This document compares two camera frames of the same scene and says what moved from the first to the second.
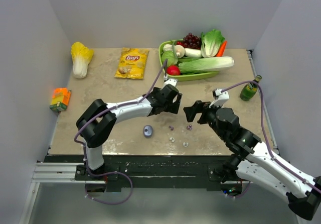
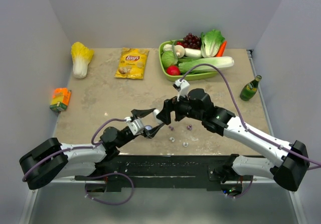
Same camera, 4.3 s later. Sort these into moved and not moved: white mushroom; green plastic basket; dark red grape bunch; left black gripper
Moved: left black gripper
Not moved: green plastic basket; white mushroom; dark red grape bunch
